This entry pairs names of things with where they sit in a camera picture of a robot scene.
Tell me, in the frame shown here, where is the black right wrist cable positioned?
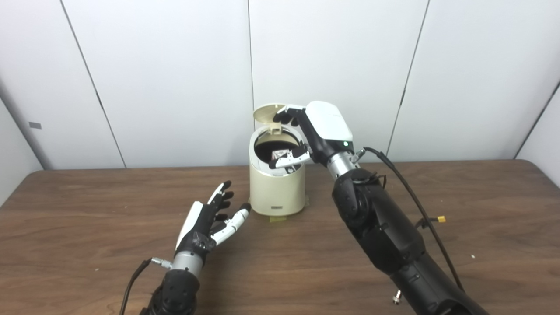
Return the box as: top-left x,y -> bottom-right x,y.
357,147 -> 465,291

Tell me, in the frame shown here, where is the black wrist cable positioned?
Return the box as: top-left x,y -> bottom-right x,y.
357,147 -> 465,291
119,257 -> 173,315

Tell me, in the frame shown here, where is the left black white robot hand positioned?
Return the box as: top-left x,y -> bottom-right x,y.
175,181 -> 252,263

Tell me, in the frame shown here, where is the cream-colored round bin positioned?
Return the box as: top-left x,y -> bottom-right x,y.
249,125 -> 307,217

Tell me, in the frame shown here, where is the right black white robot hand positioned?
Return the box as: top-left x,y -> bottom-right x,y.
269,101 -> 356,170

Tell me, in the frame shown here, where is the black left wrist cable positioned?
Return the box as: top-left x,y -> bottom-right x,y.
119,257 -> 173,315

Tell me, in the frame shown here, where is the cream round bin lid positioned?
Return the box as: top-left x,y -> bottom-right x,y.
253,103 -> 287,134

